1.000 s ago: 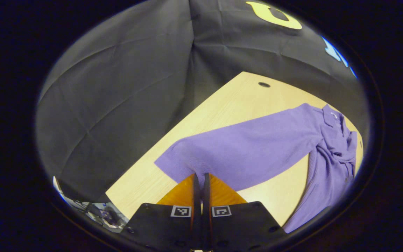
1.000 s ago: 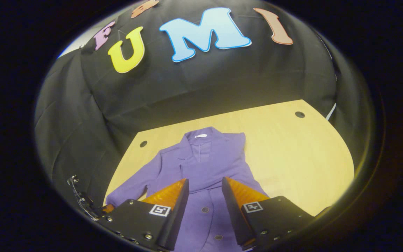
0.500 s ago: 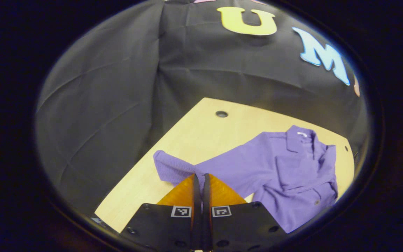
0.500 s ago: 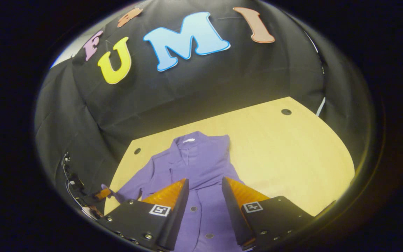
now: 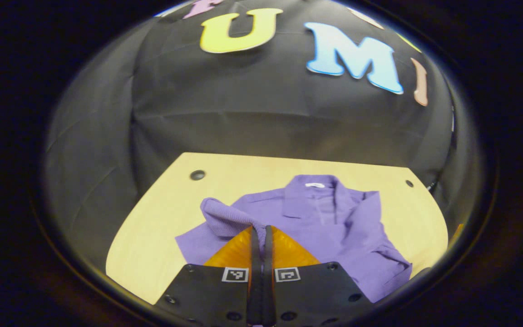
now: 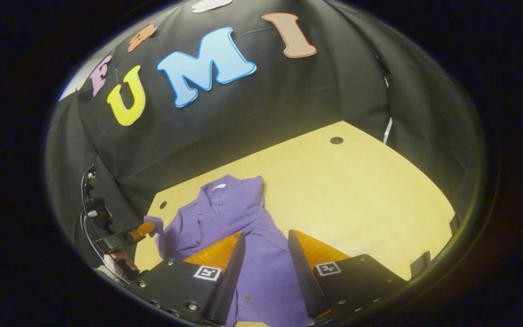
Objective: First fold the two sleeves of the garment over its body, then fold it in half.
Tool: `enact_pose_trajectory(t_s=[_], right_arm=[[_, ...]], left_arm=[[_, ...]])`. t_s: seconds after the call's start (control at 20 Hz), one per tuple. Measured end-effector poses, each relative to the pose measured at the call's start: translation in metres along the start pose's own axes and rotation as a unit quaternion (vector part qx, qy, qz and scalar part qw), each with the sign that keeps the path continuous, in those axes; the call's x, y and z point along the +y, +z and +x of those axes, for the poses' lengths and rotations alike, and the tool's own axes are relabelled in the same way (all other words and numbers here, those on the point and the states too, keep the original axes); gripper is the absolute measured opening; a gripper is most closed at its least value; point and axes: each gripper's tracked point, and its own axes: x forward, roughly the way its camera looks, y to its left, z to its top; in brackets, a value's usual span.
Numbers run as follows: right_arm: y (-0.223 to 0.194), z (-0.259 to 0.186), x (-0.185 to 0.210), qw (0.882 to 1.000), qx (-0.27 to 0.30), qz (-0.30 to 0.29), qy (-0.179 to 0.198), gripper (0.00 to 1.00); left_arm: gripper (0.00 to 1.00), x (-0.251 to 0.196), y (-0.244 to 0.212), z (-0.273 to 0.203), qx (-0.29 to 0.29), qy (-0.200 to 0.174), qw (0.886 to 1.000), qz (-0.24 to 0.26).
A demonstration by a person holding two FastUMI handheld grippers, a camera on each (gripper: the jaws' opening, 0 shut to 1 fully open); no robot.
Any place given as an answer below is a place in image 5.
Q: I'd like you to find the purple knit shirt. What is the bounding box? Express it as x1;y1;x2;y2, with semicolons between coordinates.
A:
175;174;413;304

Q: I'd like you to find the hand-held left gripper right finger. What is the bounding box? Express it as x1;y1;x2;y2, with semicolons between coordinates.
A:
263;225;374;327

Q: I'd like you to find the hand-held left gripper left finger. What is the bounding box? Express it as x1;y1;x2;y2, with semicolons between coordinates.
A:
154;225;263;327

